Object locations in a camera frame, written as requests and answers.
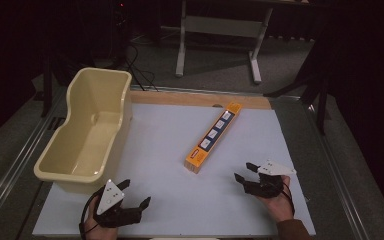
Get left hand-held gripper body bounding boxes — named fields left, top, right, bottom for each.
left=91, top=179, right=143, bottom=229

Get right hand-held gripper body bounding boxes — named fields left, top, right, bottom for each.
left=242, top=159, right=297, bottom=200

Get long orange box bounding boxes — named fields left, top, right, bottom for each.
left=184, top=102, right=243, bottom=175

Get cream plastic bin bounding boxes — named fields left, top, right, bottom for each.
left=33, top=67, right=134, bottom=195

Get person's right hand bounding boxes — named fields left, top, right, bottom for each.
left=256, top=175, right=296, bottom=224

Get person's left hand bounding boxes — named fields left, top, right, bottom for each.
left=79, top=196, right=119, bottom=240

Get white sheet mat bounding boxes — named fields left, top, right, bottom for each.
left=32, top=102, right=317, bottom=239

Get black stand legs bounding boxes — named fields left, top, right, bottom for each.
left=263, top=63, right=331, bottom=136

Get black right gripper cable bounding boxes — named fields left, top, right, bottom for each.
left=280, top=181, right=296, bottom=216

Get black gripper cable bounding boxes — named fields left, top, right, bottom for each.
left=78, top=185, right=107, bottom=240
left=280, top=181, right=296, bottom=216

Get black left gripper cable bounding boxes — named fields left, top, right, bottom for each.
left=78, top=185, right=107, bottom=240

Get metal rail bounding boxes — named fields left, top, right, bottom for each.
left=0, top=88, right=68, bottom=231
left=300, top=98, right=372, bottom=240

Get black floor cables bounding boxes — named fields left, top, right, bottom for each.
left=122, top=43, right=160, bottom=92

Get white metal table frame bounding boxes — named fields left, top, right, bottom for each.
left=175, top=0, right=274, bottom=85

